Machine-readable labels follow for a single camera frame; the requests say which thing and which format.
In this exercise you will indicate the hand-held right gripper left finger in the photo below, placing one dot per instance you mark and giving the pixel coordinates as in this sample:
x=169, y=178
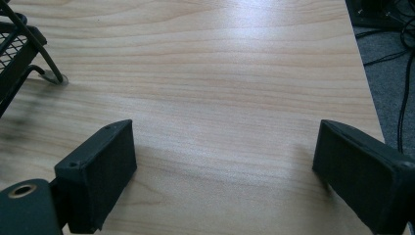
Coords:
x=98, y=173

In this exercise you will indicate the black equipment base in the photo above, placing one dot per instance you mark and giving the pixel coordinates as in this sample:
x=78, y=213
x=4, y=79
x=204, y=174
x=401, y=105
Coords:
x=378, y=13

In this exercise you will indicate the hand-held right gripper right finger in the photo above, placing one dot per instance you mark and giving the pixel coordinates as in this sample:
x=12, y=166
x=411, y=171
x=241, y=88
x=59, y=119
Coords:
x=365, y=176

